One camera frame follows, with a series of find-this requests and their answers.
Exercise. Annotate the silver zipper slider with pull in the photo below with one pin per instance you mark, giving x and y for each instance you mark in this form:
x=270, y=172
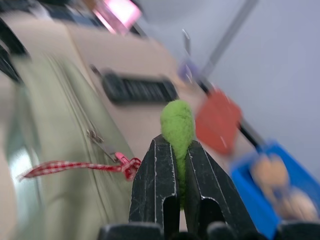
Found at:
x=101, y=141

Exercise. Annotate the blue plastic bin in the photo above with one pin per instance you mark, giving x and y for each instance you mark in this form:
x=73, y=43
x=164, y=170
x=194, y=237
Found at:
x=262, y=187

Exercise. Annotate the grey metal rod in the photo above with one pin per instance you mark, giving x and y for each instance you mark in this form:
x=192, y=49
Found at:
x=230, y=32

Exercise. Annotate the pale green zip pouch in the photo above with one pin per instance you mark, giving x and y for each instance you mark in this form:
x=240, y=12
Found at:
x=62, y=140

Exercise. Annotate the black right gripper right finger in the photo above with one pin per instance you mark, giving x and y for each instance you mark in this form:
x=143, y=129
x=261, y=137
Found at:
x=215, y=190

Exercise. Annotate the tan round object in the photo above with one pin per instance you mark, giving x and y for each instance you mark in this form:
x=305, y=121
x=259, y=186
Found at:
x=270, y=172
x=297, y=205

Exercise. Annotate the red square block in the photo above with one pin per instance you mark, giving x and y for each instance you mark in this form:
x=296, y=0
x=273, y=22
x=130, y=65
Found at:
x=218, y=122

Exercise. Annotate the black ribbed remote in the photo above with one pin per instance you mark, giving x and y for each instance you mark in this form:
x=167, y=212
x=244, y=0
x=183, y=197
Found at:
x=140, y=90

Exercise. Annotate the pink translucent box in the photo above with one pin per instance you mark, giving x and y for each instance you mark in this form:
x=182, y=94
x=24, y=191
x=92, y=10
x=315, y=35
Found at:
x=117, y=13

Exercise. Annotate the purple clip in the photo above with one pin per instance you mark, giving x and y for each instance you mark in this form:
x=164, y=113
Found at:
x=186, y=68

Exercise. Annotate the red checked ribbon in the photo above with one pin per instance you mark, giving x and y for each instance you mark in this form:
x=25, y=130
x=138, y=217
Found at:
x=82, y=167

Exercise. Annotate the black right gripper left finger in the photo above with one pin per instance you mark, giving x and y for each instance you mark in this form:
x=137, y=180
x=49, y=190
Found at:
x=152, y=185

